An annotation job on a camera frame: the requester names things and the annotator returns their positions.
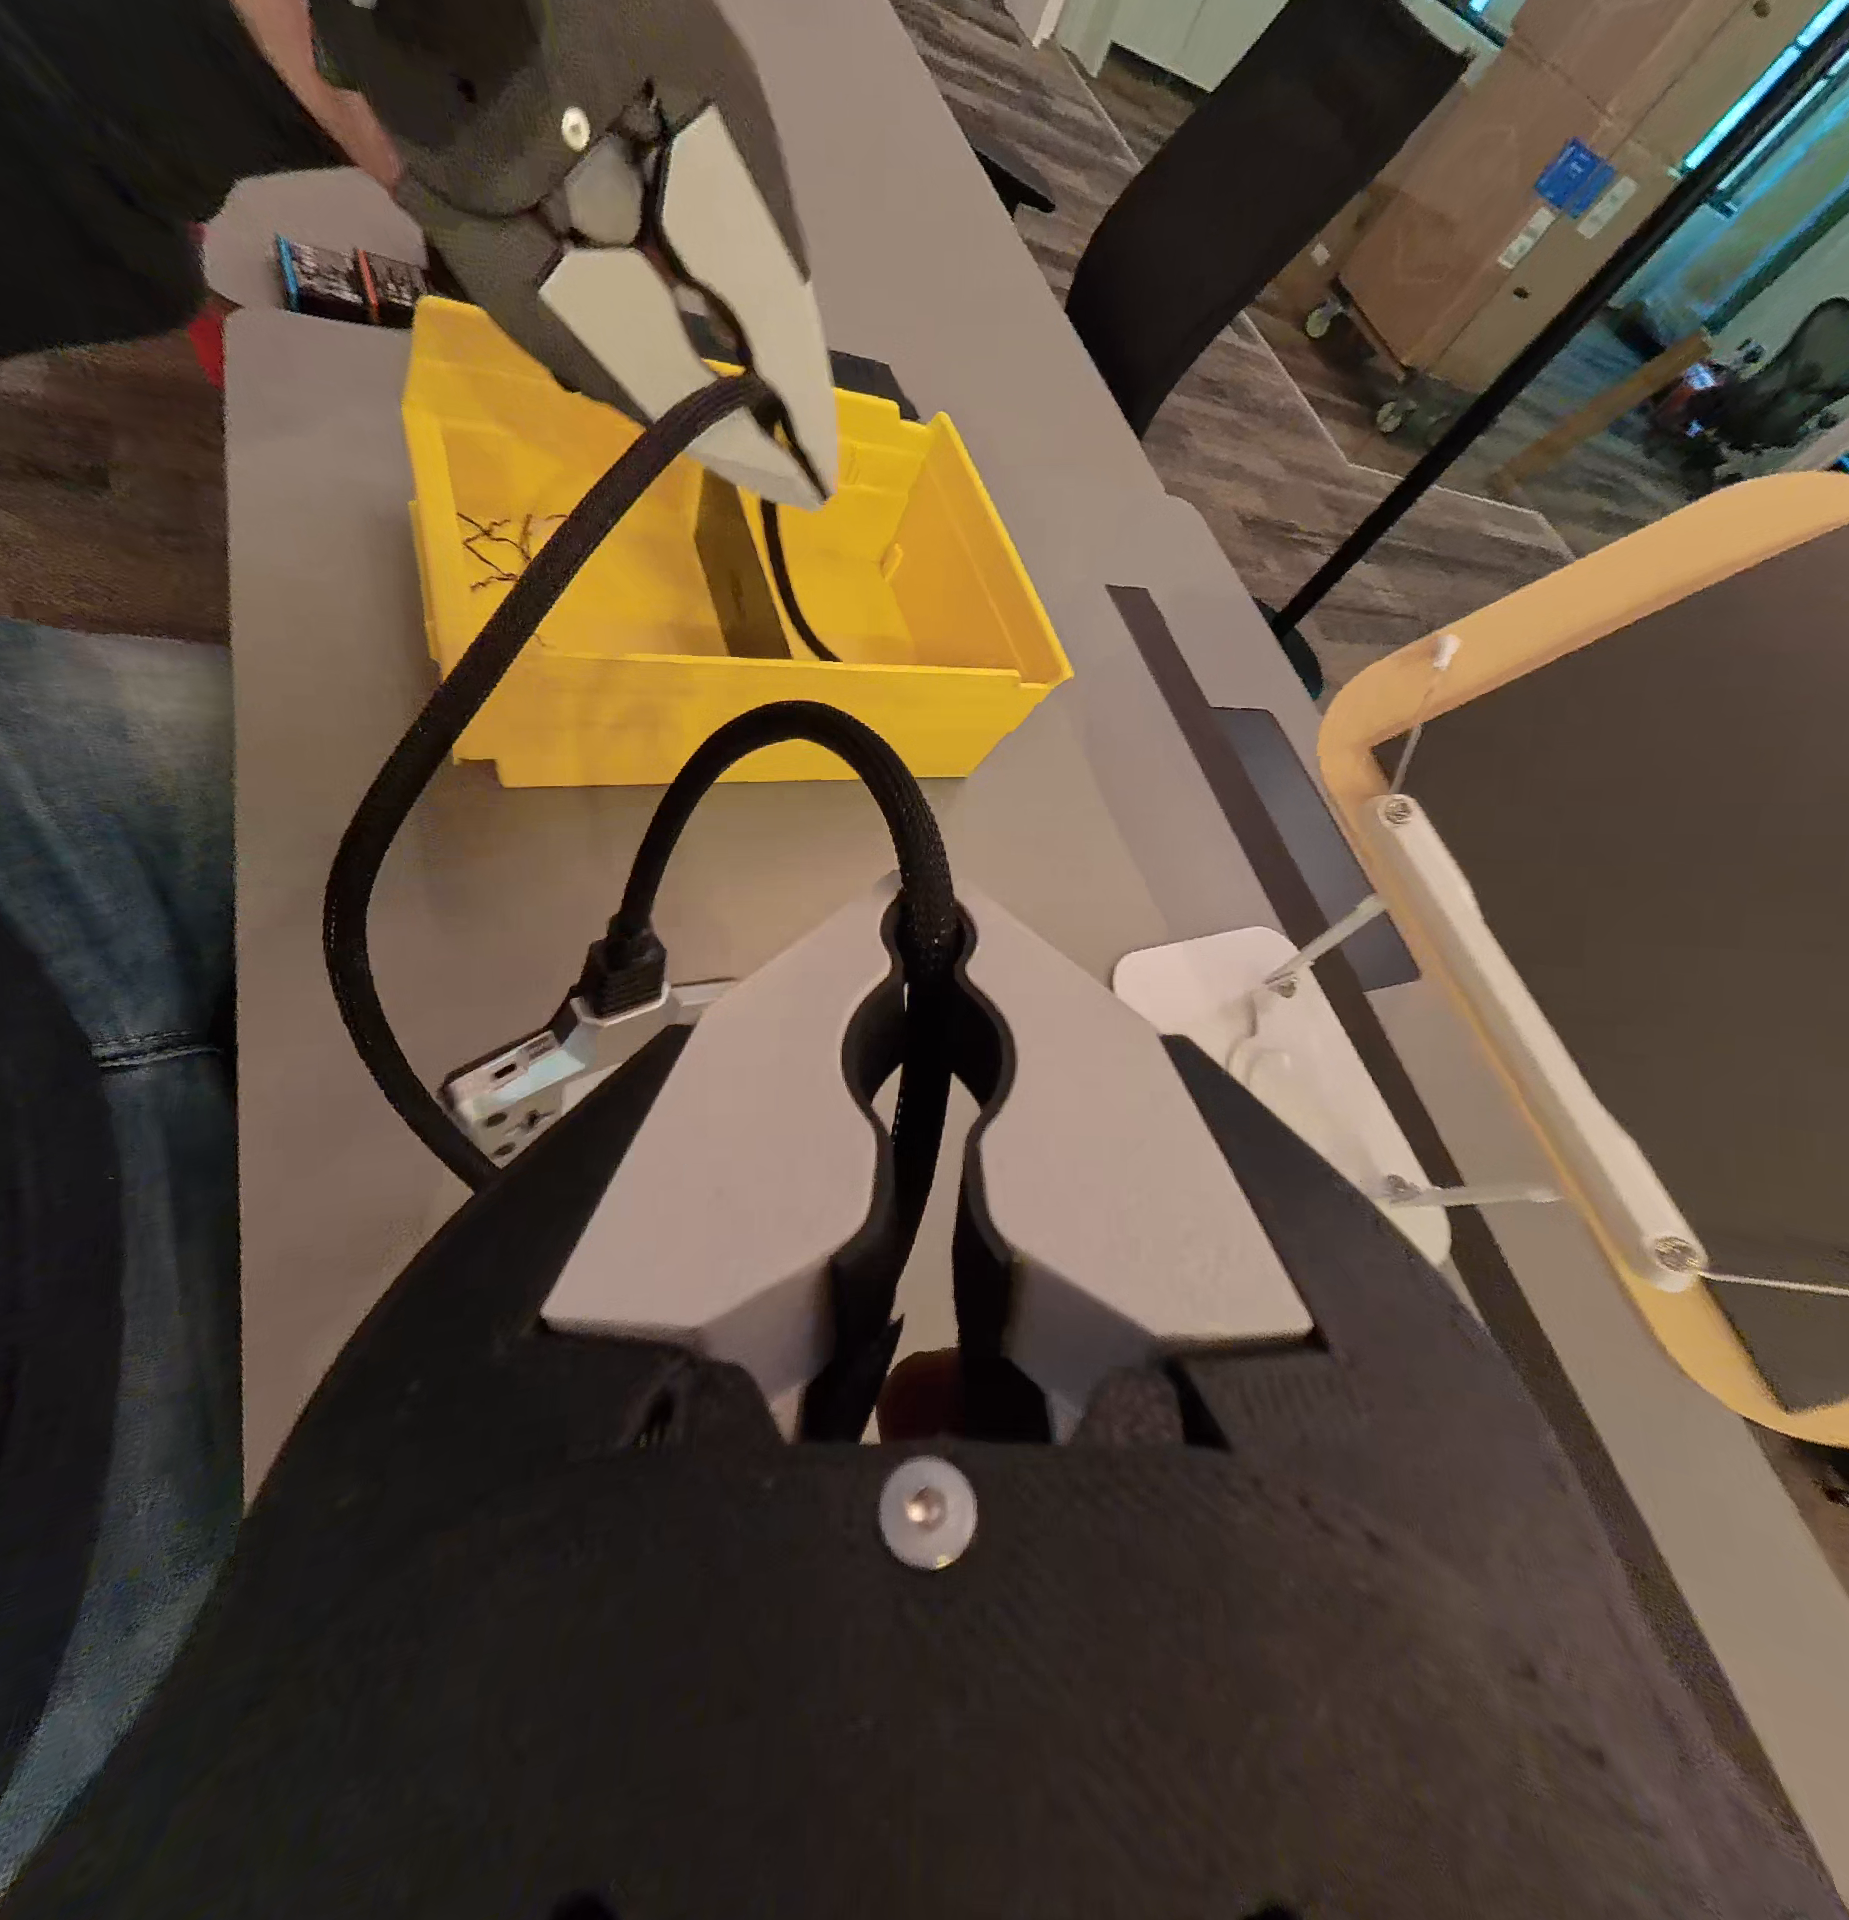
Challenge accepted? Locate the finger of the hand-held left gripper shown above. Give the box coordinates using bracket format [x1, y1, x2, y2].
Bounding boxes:
[657, 101, 841, 497]
[537, 245, 833, 506]

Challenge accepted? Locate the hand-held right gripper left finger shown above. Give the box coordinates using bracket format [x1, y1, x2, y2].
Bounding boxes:
[537, 876, 928, 1442]

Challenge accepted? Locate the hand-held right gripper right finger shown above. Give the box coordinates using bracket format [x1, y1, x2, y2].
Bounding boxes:
[946, 876, 1316, 1442]

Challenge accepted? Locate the black adapter box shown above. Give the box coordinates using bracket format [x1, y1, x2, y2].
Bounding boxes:
[825, 351, 920, 429]

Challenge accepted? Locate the black Fosmon HDMI switch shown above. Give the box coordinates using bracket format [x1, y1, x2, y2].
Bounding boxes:
[323, 367, 962, 1442]

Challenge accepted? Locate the yellow plastic bin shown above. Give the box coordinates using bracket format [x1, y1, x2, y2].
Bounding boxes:
[404, 295, 1076, 789]

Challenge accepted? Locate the person's left forearm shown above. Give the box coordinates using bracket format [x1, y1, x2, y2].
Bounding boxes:
[0, 0, 349, 376]

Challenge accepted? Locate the white panel stand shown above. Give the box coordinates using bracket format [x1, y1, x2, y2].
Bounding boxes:
[1112, 630, 1849, 1307]

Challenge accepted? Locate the black printed box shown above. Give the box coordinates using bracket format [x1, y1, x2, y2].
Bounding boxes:
[272, 232, 426, 328]

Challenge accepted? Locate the black thread tangle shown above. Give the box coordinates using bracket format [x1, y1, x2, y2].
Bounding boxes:
[457, 506, 568, 590]

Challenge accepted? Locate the person's jeans leg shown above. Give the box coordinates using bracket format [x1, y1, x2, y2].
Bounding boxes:
[0, 615, 243, 1920]

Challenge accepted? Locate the cardboard box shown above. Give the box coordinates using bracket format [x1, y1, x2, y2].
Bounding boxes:
[1305, 0, 1840, 436]

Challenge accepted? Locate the black fuzzy boom microphone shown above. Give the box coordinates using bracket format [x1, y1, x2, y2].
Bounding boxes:
[1262, 0, 1849, 698]

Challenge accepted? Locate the black mesh office chair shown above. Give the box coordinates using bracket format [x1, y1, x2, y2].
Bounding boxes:
[1688, 297, 1849, 497]

